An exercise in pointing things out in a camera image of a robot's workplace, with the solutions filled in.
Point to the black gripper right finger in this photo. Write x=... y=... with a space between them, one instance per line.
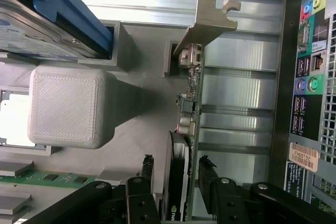
x=225 y=203

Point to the hard disk with blue caddy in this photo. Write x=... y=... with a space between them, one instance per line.
x=26 y=24

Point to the silver CPU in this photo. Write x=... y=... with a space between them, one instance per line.
x=13 y=121

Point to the grey printed parts rack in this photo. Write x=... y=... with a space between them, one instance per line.
x=65 y=106

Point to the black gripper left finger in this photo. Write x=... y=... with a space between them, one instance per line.
x=78 y=203

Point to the open black PC case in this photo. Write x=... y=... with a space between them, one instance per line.
x=315 y=77

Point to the green RAM stick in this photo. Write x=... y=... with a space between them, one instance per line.
x=39 y=178

